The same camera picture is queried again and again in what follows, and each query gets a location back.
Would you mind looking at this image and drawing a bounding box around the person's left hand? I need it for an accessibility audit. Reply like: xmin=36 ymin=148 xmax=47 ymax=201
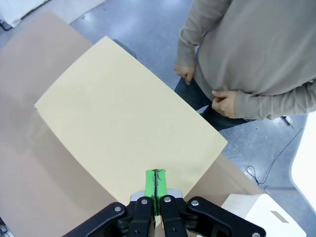
xmin=211 ymin=90 xmax=239 ymax=119

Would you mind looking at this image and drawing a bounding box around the person's right hand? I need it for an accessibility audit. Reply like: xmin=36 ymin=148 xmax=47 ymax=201
xmin=174 ymin=63 xmax=196 ymax=86

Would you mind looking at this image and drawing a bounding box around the white rectangular box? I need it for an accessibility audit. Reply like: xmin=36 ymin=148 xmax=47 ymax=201
xmin=220 ymin=193 xmax=307 ymax=237

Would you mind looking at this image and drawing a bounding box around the person's right forearm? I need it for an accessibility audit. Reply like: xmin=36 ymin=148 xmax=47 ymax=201
xmin=176 ymin=23 xmax=210 ymax=68

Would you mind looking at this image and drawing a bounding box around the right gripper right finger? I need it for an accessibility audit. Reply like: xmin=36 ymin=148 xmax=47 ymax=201
xmin=156 ymin=169 xmax=267 ymax=237

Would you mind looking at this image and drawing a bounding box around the tan cardboard shoe box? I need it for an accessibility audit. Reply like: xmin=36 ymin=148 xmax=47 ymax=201
xmin=34 ymin=36 xmax=228 ymax=202

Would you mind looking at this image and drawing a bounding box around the person's left forearm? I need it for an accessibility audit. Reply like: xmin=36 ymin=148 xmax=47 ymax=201
xmin=233 ymin=80 xmax=316 ymax=121

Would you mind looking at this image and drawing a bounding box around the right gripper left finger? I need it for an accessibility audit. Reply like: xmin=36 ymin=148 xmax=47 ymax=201
xmin=64 ymin=169 xmax=157 ymax=237

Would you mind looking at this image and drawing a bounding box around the white side table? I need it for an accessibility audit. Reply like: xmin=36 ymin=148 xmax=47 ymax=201
xmin=288 ymin=116 xmax=316 ymax=205

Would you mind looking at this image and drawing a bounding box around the thin black floor cable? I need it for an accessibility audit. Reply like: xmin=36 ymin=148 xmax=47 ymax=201
xmin=245 ymin=127 xmax=305 ymax=185

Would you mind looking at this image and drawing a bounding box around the person in beige sweater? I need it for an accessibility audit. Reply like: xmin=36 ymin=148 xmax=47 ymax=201
xmin=174 ymin=0 xmax=316 ymax=131

